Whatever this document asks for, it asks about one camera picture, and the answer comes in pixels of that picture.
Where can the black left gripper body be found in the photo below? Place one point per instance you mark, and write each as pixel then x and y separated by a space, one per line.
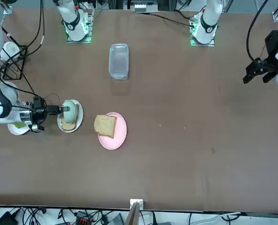
pixel 273 44

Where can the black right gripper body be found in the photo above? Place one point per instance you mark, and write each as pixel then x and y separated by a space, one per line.
pixel 39 114

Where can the pale green bowl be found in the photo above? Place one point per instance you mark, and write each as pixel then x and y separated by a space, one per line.
pixel 68 117

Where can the brown bread slice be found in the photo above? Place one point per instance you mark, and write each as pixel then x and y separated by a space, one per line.
pixel 68 126
pixel 105 126

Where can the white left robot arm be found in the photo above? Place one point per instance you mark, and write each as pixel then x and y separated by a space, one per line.
pixel 209 21

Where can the white round plate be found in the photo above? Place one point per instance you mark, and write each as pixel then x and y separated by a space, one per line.
pixel 81 117
pixel 12 130

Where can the pink plate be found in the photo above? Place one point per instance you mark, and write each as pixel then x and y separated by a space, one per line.
pixel 115 140

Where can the green lettuce leaf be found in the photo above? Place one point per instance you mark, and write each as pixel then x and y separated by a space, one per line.
pixel 19 125

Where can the white cup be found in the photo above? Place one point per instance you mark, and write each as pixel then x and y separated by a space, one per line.
pixel 10 50

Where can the clear plastic container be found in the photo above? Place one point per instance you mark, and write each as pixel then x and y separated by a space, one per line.
pixel 119 61

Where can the grey power strip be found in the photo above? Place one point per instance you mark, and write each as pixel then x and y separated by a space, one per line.
pixel 140 6

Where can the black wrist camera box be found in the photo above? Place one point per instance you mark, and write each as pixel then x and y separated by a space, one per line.
pixel 37 102

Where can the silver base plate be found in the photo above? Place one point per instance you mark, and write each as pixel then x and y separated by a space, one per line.
pixel 88 25
pixel 211 43

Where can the silver edge bracket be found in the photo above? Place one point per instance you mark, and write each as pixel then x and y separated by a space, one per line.
pixel 136 202

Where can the upright mounting post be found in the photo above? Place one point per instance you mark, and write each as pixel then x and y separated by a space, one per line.
pixel 133 215

